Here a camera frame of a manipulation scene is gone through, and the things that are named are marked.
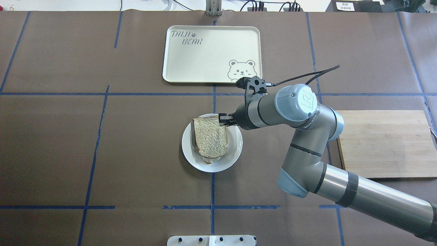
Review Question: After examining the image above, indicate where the white bread slice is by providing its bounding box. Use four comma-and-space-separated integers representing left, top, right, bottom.
192, 115, 228, 156

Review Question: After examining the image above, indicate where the aluminium frame post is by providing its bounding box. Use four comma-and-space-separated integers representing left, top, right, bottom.
206, 0, 223, 16

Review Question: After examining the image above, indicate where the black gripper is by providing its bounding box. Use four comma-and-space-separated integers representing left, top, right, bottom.
218, 114, 240, 127

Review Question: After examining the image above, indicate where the cream bear tray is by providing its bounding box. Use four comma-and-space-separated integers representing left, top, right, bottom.
162, 25, 263, 84

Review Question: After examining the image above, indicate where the white round plate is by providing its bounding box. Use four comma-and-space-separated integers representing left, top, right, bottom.
181, 114, 243, 173

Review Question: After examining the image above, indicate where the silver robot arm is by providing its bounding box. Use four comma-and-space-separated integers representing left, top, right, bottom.
218, 84, 436, 243

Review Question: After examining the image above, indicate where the bread with fried egg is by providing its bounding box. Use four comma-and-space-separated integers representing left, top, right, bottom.
195, 147, 224, 164

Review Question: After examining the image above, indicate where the white mounting pillar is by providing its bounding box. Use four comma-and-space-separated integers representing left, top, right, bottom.
167, 235, 257, 246

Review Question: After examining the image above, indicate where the camera black cable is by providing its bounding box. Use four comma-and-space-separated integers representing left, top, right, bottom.
265, 65, 340, 86

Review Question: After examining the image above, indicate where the black box with label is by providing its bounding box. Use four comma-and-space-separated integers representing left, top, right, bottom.
325, 0, 383, 13

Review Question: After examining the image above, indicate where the wooden cutting board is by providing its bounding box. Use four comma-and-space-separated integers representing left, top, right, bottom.
338, 110, 437, 178

